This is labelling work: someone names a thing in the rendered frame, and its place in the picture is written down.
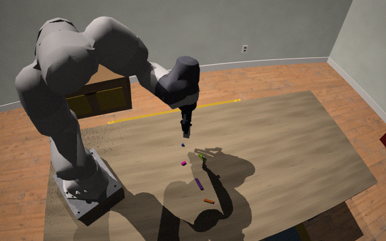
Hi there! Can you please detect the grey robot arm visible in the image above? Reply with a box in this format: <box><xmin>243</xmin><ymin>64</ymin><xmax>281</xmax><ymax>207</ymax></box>
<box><xmin>15</xmin><ymin>17</ymin><xmax>200</xmax><ymax>199</ymax></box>

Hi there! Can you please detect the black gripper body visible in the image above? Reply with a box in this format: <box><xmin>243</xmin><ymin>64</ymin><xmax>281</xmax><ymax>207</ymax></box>
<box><xmin>179</xmin><ymin>102</ymin><xmax>197</xmax><ymax>118</ymax></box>

